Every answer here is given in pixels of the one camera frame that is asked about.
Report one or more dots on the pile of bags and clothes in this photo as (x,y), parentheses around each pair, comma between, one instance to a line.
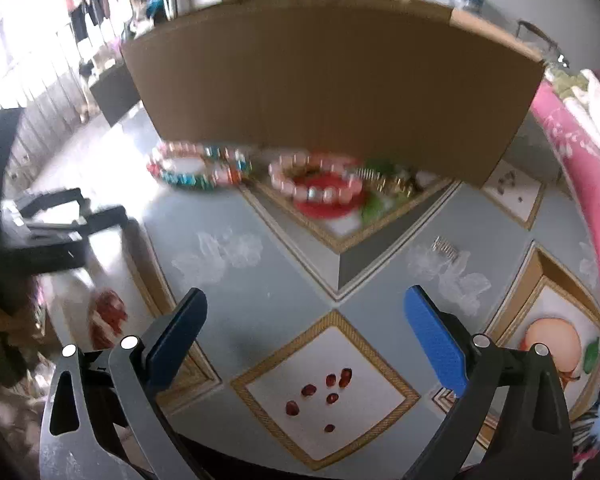
(150,7)

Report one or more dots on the brown cardboard box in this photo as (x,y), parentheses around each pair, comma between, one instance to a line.
(330,85)

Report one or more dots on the fruit print tablecloth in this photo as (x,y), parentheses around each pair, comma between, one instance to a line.
(280,285)

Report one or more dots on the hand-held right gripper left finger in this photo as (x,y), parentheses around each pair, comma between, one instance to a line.
(177,342)

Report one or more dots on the grey cabinet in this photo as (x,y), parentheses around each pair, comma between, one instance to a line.
(112,95)

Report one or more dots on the pink floral blanket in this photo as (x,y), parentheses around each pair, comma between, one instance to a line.
(595,185)

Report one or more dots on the metal frame chair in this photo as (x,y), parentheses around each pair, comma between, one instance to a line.
(537,35)

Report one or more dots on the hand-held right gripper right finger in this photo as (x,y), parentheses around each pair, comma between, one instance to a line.
(435,342)

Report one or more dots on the green fluffy blanket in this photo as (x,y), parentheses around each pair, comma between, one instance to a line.
(567,82)

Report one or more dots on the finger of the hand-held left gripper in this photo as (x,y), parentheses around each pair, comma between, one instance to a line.
(107,217)
(50,196)

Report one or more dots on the balcony metal railing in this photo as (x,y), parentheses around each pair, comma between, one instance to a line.
(35,110)

